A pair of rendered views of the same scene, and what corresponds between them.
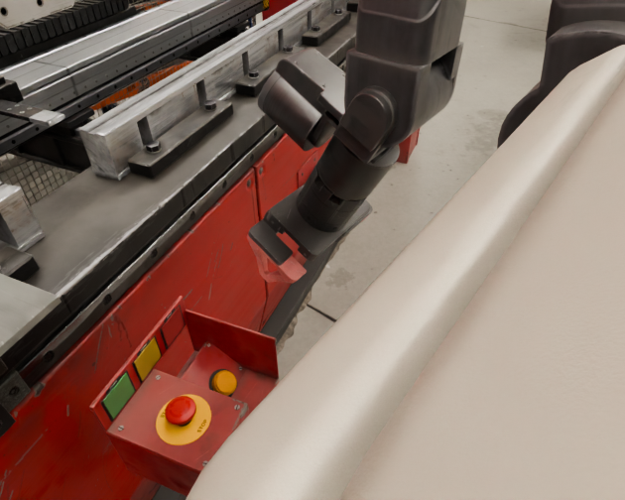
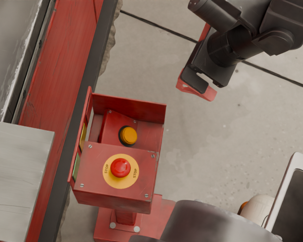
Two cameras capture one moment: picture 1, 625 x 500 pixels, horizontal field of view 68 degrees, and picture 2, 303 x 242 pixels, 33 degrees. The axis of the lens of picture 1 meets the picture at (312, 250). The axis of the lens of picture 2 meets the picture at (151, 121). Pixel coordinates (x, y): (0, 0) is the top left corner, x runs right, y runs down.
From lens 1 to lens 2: 0.45 m
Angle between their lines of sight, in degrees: 27
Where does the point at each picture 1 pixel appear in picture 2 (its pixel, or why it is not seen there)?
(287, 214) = (204, 63)
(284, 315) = (104, 28)
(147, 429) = (99, 182)
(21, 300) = (32, 139)
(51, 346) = not seen: hidden behind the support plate
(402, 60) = (300, 21)
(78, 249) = not seen: outside the picture
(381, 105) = (287, 42)
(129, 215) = (18, 21)
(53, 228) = not seen: outside the picture
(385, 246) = not seen: outside the picture
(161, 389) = (96, 154)
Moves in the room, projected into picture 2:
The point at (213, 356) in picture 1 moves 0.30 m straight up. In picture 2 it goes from (115, 118) to (108, 48)
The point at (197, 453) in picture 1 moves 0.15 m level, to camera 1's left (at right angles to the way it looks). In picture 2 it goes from (139, 190) to (63, 206)
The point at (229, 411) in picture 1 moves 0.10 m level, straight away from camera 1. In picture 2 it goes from (148, 159) to (123, 120)
